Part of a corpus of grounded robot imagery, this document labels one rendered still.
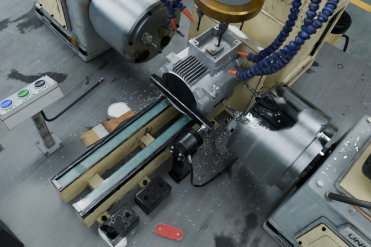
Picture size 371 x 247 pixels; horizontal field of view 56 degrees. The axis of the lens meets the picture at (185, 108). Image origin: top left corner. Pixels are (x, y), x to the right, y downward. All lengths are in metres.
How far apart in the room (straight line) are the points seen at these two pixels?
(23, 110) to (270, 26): 0.75
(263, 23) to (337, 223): 0.61
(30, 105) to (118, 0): 0.41
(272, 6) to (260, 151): 0.44
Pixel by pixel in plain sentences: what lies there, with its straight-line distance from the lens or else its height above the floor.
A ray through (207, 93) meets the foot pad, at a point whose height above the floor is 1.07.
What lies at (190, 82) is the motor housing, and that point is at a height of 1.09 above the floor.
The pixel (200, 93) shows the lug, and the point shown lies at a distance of 0.98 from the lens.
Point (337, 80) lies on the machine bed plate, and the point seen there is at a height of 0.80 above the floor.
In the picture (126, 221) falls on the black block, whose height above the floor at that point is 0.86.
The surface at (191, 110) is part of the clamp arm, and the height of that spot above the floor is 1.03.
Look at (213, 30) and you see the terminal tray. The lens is 1.08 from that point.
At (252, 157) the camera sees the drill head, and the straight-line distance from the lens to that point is 0.94.
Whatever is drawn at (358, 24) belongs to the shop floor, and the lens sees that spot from 3.29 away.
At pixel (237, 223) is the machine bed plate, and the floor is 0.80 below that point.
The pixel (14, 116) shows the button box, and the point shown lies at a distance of 1.01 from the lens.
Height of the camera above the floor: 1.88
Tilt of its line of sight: 56 degrees down
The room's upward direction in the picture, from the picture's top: 11 degrees clockwise
